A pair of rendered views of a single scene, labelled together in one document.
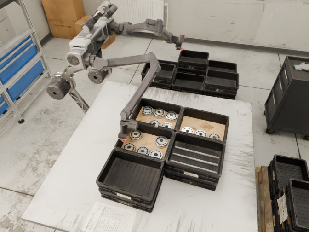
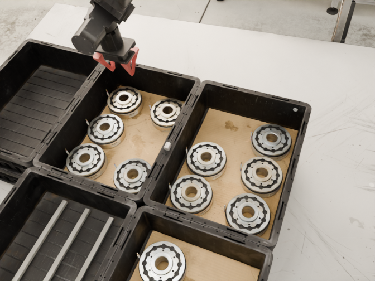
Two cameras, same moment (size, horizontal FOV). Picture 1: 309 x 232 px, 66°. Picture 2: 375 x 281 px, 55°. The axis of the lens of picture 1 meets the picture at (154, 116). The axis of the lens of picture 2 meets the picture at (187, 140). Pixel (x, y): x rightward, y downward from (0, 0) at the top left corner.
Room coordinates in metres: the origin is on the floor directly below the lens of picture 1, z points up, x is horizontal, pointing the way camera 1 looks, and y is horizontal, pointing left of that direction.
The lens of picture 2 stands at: (1.40, -0.50, 1.65)
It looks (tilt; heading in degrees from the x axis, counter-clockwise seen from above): 55 degrees down; 99
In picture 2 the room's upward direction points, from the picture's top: 7 degrees counter-clockwise
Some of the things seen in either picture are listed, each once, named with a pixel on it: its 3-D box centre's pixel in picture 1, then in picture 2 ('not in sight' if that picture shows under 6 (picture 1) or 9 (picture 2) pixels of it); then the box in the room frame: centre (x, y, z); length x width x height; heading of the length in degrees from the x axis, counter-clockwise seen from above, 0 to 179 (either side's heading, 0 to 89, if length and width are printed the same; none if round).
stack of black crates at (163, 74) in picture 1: (158, 83); not in sight; (2.55, -0.06, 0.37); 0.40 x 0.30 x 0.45; 76
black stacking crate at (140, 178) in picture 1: (131, 176); (37, 106); (0.86, 0.17, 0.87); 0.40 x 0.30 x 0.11; 72
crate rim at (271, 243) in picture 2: (157, 113); (232, 152); (1.44, -0.02, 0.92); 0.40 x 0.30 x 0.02; 72
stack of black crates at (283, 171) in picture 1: (288, 180); not in sight; (1.16, -1.31, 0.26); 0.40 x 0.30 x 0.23; 166
